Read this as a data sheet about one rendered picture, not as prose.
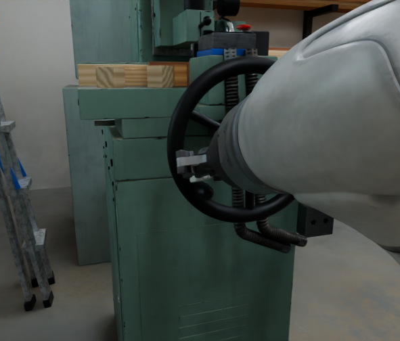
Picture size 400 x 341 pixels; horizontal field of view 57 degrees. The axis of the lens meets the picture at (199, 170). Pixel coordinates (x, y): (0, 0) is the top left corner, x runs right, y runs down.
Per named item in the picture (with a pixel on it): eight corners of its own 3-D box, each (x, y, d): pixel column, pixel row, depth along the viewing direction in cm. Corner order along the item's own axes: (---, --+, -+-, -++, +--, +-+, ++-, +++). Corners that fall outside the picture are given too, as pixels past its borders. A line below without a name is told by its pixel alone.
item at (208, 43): (212, 55, 67) (212, 22, 65) (195, 57, 77) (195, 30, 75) (276, 56, 70) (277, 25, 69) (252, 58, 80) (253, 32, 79)
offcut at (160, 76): (172, 87, 78) (172, 65, 77) (162, 87, 74) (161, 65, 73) (158, 86, 79) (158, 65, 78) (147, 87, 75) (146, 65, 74)
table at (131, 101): (77, 126, 62) (74, 90, 60) (80, 110, 90) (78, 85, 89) (372, 116, 79) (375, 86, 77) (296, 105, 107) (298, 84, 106)
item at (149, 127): (122, 139, 74) (121, 118, 73) (114, 125, 93) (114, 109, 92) (296, 130, 85) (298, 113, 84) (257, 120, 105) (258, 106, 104)
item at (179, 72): (174, 86, 86) (174, 64, 85) (172, 86, 88) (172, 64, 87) (256, 85, 92) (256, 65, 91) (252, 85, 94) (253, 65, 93)
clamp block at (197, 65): (206, 105, 67) (206, 54, 65) (187, 101, 80) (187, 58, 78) (277, 103, 72) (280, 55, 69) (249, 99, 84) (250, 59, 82)
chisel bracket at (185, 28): (185, 48, 85) (185, 9, 82) (172, 52, 98) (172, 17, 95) (216, 49, 87) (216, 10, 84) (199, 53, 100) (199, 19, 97)
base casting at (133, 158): (113, 182, 75) (110, 139, 73) (101, 138, 129) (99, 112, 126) (302, 167, 88) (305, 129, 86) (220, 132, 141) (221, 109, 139)
